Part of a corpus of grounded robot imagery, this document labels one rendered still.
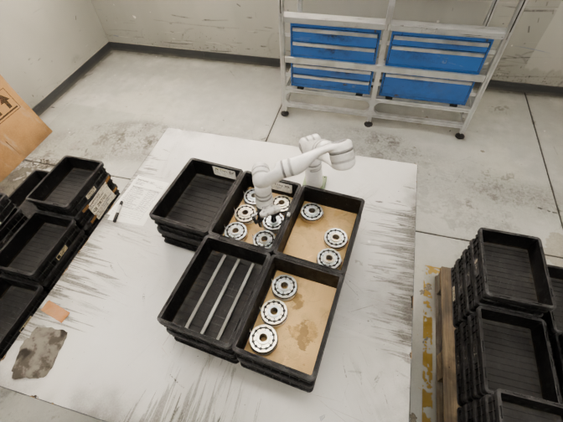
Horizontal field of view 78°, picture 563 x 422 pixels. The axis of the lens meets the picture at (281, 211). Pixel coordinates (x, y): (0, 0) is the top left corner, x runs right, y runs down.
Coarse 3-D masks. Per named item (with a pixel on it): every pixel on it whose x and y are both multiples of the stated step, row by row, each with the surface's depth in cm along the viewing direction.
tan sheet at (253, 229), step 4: (272, 196) 172; (240, 204) 169; (244, 204) 169; (284, 216) 164; (232, 220) 163; (252, 224) 161; (256, 224) 161; (248, 228) 160; (252, 228) 160; (256, 228) 160; (260, 228) 160; (236, 232) 159; (248, 232) 159; (252, 232) 159; (256, 232) 158; (248, 236) 157; (248, 240) 156; (252, 240) 156; (264, 240) 156
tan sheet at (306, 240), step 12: (300, 216) 163; (324, 216) 163; (336, 216) 162; (348, 216) 162; (300, 228) 159; (312, 228) 159; (324, 228) 158; (336, 228) 158; (348, 228) 158; (288, 240) 155; (300, 240) 155; (312, 240) 155; (288, 252) 151; (300, 252) 151; (312, 252) 151
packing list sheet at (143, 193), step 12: (144, 180) 199; (156, 180) 199; (132, 192) 194; (144, 192) 194; (156, 192) 193; (132, 204) 188; (144, 204) 188; (120, 216) 184; (132, 216) 183; (144, 216) 183
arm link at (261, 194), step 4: (256, 164) 132; (260, 164) 131; (264, 164) 132; (252, 168) 132; (268, 168) 132; (256, 188) 137; (260, 188) 136; (264, 188) 136; (268, 188) 137; (256, 192) 137; (260, 192) 136; (264, 192) 136; (268, 192) 137; (256, 196) 139; (260, 196) 138; (264, 196) 137; (268, 196) 139; (260, 200) 140; (264, 200) 139
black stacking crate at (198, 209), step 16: (192, 176) 180; (208, 176) 182; (176, 192) 169; (192, 192) 175; (208, 192) 175; (224, 192) 175; (160, 208) 160; (176, 208) 169; (192, 208) 169; (208, 208) 168; (160, 224) 158; (192, 224) 163
